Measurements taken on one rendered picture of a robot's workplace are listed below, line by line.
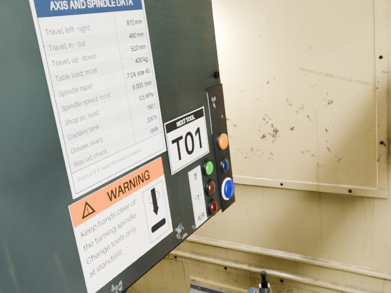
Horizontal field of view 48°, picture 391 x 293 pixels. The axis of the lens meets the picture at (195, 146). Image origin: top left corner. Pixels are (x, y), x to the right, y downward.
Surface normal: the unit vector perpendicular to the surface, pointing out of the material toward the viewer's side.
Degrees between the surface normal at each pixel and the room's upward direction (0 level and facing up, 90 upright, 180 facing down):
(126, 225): 90
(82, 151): 90
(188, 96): 90
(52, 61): 90
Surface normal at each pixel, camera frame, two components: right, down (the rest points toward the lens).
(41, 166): 0.84, 0.04
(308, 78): -0.53, 0.30
